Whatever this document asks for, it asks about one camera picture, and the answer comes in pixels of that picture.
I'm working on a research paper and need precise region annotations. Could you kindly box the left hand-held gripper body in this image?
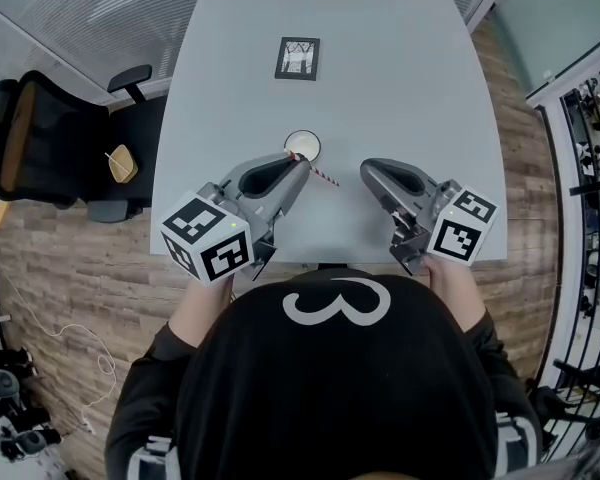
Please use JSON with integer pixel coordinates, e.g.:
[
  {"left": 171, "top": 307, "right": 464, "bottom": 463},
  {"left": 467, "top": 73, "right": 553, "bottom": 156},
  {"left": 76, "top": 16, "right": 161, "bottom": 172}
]
[{"left": 159, "top": 181, "right": 281, "bottom": 286}]

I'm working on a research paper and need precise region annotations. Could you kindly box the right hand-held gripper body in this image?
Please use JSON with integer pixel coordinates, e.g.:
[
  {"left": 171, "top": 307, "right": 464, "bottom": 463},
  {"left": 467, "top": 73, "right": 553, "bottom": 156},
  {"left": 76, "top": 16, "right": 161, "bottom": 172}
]
[{"left": 389, "top": 179, "right": 501, "bottom": 277}]

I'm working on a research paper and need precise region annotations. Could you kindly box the red white striped straw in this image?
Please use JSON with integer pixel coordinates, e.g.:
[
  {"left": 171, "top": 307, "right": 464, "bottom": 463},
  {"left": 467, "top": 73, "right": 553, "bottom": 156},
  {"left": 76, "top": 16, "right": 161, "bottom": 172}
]
[{"left": 285, "top": 149, "right": 342, "bottom": 189}]

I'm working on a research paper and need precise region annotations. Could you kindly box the white cup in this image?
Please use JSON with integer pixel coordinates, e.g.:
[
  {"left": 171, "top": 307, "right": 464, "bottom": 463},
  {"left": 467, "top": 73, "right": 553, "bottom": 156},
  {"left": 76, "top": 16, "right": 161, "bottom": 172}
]
[{"left": 282, "top": 128, "right": 324, "bottom": 166}]

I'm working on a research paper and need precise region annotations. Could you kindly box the person's right forearm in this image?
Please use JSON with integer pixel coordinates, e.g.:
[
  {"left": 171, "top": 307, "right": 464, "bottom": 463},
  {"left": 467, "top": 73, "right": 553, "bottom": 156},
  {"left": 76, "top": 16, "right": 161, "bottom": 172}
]
[{"left": 424, "top": 256, "right": 488, "bottom": 334}]

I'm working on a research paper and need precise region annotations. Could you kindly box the person's left forearm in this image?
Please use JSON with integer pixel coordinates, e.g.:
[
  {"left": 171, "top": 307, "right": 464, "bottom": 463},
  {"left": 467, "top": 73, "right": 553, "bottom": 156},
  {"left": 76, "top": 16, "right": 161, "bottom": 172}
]
[{"left": 168, "top": 271, "right": 237, "bottom": 350}]

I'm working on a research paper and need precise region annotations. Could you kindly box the tan square container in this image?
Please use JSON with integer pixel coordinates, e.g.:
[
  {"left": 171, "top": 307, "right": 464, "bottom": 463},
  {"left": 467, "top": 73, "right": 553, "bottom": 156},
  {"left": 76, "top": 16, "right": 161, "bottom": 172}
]
[{"left": 104, "top": 143, "right": 140, "bottom": 185}]

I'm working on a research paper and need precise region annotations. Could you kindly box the black metal railing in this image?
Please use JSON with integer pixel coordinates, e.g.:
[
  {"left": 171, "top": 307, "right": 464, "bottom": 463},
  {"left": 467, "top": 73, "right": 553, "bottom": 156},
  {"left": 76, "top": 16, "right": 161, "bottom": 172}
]
[{"left": 534, "top": 57, "right": 600, "bottom": 450}]

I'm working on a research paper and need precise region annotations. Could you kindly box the black mesh office chair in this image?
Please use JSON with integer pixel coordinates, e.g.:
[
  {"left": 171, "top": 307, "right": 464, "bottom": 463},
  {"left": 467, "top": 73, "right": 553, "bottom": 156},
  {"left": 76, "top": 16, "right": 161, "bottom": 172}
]
[{"left": 0, "top": 63, "right": 169, "bottom": 225}]

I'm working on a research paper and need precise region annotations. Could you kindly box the person's black printed shirt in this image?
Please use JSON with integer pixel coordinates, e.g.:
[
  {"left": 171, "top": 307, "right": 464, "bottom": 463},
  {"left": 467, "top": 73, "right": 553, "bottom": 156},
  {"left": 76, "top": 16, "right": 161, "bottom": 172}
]
[{"left": 104, "top": 267, "right": 544, "bottom": 480}]

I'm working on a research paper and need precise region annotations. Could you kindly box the black grey equipment pile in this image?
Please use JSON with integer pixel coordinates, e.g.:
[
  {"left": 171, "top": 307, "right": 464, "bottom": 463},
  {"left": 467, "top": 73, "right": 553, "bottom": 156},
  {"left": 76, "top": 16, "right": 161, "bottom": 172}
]
[{"left": 0, "top": 347, "right": 67, "bottom": 480}]

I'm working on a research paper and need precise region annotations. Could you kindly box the black picture frame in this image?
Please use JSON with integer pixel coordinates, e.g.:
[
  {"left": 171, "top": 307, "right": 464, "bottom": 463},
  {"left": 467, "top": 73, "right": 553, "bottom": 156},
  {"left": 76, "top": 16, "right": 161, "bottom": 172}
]
[{"left": 273, "top": 35, "right": 322, "bottom": 83}]

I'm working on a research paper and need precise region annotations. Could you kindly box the white cable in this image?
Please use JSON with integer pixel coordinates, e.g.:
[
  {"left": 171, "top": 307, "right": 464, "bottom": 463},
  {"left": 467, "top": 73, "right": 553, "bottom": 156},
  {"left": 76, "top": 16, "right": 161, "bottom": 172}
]
[{"left": 0, "top": 246, "right": 118, "bottom": 420}]

